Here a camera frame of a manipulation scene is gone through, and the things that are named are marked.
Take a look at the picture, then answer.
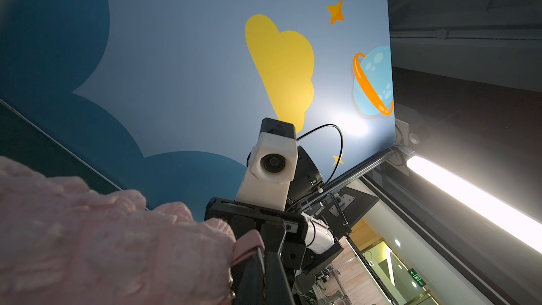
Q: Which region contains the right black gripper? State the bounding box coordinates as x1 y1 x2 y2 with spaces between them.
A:
205 198 309 305

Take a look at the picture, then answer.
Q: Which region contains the pink knitted bag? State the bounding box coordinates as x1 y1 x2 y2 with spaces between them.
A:
1 158 264 304

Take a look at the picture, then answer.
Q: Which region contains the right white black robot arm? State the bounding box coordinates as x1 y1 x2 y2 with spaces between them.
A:
205 148 378 304

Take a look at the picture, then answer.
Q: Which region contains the bright ceiling light bar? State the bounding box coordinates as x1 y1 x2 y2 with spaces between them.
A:
406 155 541 252

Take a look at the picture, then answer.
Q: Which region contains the right aluminium frame post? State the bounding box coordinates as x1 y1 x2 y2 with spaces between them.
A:
302 145 416 206

